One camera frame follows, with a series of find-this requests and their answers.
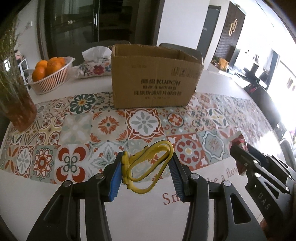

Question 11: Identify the dark chair right side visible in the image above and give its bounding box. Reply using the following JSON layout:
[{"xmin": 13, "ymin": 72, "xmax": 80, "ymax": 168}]
[{"xmin": 250, "ymin": 87, "xmax": 280, "ymax": 129}]

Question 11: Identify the person right hand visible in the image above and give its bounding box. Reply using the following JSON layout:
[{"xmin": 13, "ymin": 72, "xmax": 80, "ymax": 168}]
[{"xmin": 260, "ymin": 219, "xmax": 276, "ymax": 241}]

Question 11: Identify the dark chair back right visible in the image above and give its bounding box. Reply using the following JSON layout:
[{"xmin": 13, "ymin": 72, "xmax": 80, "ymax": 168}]
[{"xmin": 159, "ymin": 43, "xmax": 203, "ymax": 63}]

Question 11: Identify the small red candy packet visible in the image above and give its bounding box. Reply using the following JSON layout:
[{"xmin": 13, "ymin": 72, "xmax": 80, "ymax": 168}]
[{"xmin": 228, "ymin": 131, "xmax": 248, "ymax": 176}]

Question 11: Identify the orange fruit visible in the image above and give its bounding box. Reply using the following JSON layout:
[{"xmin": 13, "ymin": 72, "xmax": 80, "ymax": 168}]
[
  {"xmin": 46, "ymin": 58, "xmax": 63, "ymax": 76},
  {"xmin": 35, "ymin": 60, "xmax": 48, "ymax": 69},
  {"xmin": 32, "ymin": 66, "xmax": 46, "ymax": 82}
]

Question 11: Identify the dried flower bouquet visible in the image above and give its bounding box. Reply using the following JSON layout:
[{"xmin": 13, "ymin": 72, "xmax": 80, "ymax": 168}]
[{"xmin": 1, "ymin": 17, "xmax": 28, "ymax": 114}]

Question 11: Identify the yellow loop strap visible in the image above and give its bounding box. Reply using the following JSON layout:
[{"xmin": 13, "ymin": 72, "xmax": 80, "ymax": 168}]
[{"xmin": 121, "ymin": 140, "xmax": 175, "ymax": 194}]

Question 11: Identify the pink fruit basket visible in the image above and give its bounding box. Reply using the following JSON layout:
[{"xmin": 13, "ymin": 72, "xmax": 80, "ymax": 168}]
[{"xmin": 27, "ymin": 56, "xmax": 76, "ymax": 95}]

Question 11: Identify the dark chair back left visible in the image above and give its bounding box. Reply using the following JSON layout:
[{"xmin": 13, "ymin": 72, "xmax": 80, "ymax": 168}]
[{"xmin": 81, "ymin": 40, "xmax": 130, "ymax": 52}]

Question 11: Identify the black glass cabinet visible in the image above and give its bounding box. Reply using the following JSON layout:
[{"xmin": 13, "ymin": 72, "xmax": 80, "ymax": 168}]
[{"xmin": 37, "ymin": 1, "xmax": 165, "ymax": 64}]

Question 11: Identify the dark chair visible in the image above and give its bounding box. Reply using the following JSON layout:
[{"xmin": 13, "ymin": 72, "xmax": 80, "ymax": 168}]
[
  {"xmin": 250, "ymin": 87, "xmax": 280, "ymax": 129},
  {"xmin": 81, "ymin": 40, "xmax": 130, "ymax": 52},
  {"xmin": 159, "ymin": 43, "xmax": 203, "ymax": 63}
]

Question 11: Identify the patterned table runner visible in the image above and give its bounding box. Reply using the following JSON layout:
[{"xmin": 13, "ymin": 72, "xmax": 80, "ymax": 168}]
[{"xmin": 1, "ymin": 92, "xmax": 279, "ymax": 184}]

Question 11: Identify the brown cardboard box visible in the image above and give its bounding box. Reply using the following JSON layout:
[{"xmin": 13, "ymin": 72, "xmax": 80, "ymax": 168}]
[{"xmin": 111, "ymin": 44, "xmax": 204, "ymax": 108}]

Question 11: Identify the glass vase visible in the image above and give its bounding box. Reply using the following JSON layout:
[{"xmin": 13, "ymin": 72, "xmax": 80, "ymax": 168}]
[{"xmin": 1, "ymin": 88, "xmax": 37, "ymax": 132}]

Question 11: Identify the white tv console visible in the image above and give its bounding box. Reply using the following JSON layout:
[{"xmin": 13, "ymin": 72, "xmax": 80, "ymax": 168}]
[{"xmin": 208, "ymin": 63, "xmax": 259, "ymax": 88}]

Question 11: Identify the floral tissue box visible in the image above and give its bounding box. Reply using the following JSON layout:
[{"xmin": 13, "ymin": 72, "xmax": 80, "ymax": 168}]
[{"xmin": 75, "ymin": 46, "xmax": 112, "ymax": 79}]

